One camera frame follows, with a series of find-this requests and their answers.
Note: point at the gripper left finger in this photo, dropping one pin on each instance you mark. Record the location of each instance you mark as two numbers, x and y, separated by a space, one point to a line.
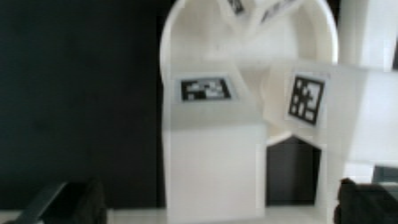
67 204

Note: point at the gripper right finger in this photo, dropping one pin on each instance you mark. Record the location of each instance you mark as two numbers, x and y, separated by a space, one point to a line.
366 203

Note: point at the white stool leg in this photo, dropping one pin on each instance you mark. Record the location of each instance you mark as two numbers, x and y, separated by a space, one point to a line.
330 102
213 137
252 12

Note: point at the white round stool seat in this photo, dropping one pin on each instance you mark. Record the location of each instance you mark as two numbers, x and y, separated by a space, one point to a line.
202 40

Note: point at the white U-shaped fence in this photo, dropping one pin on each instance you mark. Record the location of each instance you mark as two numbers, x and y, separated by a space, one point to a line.
366 31

